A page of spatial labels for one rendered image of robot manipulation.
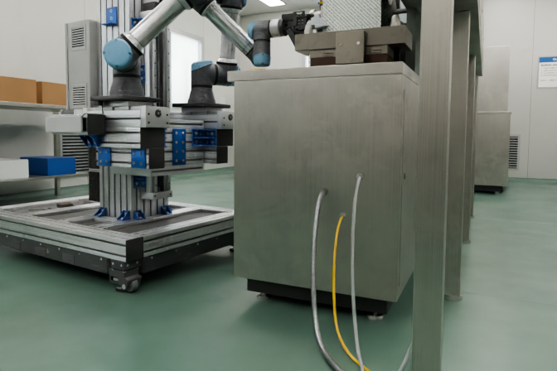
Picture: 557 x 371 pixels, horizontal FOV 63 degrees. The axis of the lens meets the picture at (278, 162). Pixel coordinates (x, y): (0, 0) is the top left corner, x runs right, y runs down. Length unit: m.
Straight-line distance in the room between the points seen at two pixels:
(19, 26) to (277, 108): 3.88
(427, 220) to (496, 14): 6.62
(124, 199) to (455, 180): 1.55
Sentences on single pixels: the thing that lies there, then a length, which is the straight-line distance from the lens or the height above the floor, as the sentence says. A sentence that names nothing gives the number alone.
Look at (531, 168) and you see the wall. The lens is 7.37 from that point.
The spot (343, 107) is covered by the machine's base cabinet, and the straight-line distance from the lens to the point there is 1.58.
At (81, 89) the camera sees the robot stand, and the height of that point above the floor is 0.88.
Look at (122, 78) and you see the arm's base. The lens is 2.11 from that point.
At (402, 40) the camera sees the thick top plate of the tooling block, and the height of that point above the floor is 0.98.
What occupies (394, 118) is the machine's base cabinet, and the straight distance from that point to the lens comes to 1.53.
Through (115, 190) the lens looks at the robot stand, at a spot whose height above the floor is 0.36.
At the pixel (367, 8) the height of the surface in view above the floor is 1.15.
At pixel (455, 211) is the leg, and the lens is 1.92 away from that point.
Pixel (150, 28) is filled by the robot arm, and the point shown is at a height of 1.09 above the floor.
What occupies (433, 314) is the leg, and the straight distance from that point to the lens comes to 1.07.
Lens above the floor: 0.66
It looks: 4 degrees down
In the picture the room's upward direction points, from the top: 1 degrees clockwise
